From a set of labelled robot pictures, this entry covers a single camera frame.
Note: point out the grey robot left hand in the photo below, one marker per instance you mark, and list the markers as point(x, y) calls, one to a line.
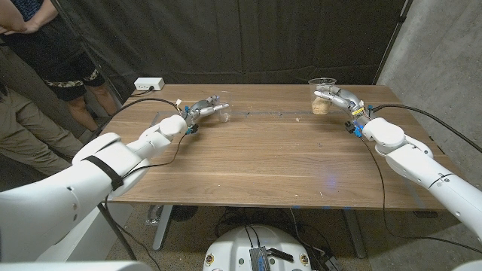
point(201, 109)

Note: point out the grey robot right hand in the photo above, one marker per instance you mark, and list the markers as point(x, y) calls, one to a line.
point(350, 99)

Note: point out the clear plastic cup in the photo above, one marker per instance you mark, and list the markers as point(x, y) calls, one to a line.
point(225, 118)

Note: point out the clear cup with brown sugar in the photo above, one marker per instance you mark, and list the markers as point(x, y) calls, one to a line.
point(321, 108)

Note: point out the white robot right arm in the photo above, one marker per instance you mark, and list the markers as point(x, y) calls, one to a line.
point(414, 162)

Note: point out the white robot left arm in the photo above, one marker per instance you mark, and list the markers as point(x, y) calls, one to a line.
point(94, 177)

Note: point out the white power strip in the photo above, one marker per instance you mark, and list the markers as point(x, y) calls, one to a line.
point(148, 83)

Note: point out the black backdrop curtain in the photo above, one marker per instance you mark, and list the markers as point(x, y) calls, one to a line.
point(244, 37)

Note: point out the round black floor fan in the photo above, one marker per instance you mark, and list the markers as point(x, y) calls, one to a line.
point(184, 212)

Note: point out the white table leg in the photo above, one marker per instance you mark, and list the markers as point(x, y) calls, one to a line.
point(162, 229)

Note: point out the grey table leg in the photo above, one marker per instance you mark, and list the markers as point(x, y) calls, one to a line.
point(356, 235)

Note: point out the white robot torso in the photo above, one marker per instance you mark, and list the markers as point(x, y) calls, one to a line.
point(233, 248)

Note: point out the grey finned module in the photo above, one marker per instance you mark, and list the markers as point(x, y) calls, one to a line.
point(260, 259)

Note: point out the person in black shorts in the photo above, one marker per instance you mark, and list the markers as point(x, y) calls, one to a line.
point(49, 49)

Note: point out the black power adapter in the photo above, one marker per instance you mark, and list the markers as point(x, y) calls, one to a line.
point(331, 263)

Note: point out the person in khaki trousers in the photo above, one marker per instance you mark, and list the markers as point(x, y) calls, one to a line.
point(22, 128)

